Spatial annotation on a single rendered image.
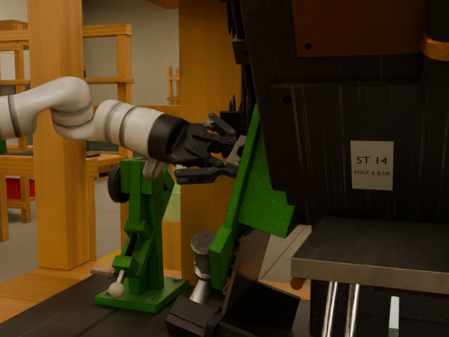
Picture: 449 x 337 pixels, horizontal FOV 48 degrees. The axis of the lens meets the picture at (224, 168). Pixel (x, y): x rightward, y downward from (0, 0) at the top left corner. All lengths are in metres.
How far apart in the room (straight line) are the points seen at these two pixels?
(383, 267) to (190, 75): 0.72
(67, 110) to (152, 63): 11.21
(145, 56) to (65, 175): 10.94
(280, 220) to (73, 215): 0.73
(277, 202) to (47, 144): 0.74
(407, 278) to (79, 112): 0.59
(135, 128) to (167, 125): 0.05
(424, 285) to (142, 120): 0.49
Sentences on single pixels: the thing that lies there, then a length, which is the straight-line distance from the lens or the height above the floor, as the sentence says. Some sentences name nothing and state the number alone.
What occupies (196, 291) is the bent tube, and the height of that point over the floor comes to 1.00.
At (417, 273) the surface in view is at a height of 1.13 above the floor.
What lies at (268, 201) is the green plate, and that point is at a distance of 0.66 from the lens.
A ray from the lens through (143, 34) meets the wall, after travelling 12.23.
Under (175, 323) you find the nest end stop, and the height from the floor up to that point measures 0.97.
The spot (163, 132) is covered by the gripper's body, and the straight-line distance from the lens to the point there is 0.77.
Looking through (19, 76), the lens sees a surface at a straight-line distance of 6.08.
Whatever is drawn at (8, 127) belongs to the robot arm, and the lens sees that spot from 0.87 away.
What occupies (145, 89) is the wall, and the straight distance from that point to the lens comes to 12.11.
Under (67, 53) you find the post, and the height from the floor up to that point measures 1.39.
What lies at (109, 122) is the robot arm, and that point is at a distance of 0.82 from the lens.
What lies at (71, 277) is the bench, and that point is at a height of 0.88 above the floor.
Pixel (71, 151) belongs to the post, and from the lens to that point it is 1.27.
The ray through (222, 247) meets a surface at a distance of 0.65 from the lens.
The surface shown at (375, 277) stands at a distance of 0.46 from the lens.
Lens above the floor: 1.26
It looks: 6 degrees down
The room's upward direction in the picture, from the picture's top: straight up
